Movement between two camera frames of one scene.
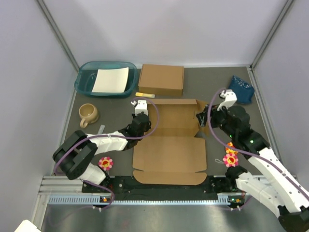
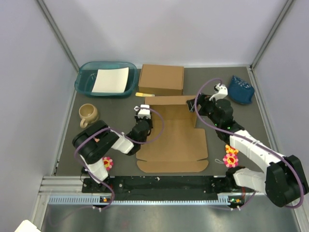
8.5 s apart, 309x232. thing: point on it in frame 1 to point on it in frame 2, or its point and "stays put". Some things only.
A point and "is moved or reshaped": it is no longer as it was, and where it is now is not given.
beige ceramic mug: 89,113 stays put
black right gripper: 214,113 to 203,99
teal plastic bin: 86,76 stays put
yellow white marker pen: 139,94 stays put
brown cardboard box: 174,150 is moved or reshaped
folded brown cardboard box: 161,80 stays put
